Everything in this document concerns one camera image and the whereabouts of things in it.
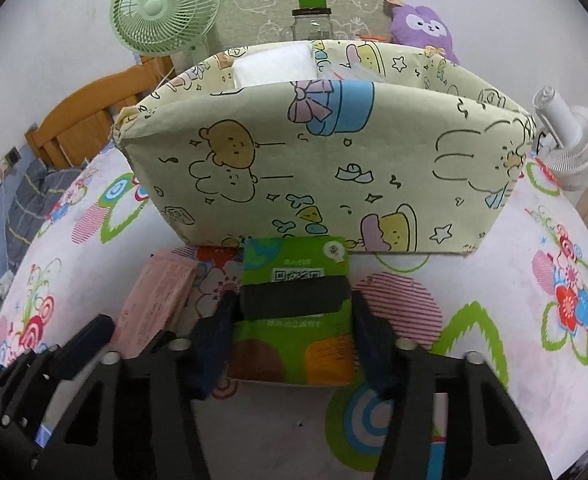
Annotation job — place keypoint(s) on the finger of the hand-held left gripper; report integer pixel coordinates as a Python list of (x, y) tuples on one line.
[(19, 395), (91, 332)]

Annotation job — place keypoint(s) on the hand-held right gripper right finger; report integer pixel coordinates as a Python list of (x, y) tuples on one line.
[(373, 350)]

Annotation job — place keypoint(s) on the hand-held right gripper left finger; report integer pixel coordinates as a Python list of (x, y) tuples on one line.
[(214, 355)]

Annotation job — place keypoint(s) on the pink packet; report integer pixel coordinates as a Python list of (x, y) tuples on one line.
[(159, 295)]

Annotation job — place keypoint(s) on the green tissue packet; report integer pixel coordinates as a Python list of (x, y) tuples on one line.
[(294, 345)]

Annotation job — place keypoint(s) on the cartoon print fabric storage box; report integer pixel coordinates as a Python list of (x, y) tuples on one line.
[(324, 170)]

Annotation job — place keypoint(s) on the plaid grey blanket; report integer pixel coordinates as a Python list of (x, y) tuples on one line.
[(39, 200)]

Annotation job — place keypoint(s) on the white standing fan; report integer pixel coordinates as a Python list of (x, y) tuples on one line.
[(573, 140)]

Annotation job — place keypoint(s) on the cotton swab container orange lid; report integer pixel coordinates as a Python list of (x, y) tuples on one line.
[(373, 37)]

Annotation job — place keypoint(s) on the purple plush bunny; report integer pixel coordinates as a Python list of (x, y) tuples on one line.
[(423, 25)]

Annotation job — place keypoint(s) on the glass jar mug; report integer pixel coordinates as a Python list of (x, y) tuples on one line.
[(311, 25)]

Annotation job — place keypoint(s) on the green desk fan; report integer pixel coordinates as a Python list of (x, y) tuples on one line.
[(164, 7)]

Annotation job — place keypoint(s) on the wall socket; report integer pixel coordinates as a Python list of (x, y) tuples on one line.
[(9, 160)]

